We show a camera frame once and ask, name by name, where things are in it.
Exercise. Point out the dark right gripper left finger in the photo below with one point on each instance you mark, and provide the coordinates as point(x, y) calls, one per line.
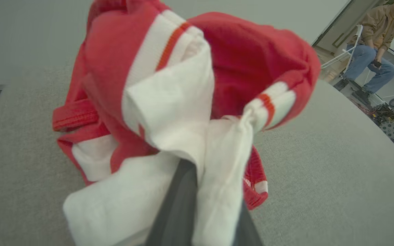
point(176, 212)

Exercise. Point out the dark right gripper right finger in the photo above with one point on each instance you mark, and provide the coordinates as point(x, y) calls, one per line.
point(246, 232)

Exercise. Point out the red and white jersey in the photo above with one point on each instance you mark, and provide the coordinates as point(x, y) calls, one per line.
point(234, 58)

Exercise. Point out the grey fabric sofa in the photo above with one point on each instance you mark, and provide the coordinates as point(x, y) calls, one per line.
point(320, 171)

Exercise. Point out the person in tan jacket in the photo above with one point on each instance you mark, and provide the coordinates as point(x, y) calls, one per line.
point(378, 34)

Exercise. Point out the white frame chair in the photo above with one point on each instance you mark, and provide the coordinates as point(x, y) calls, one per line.
point(349, 51)

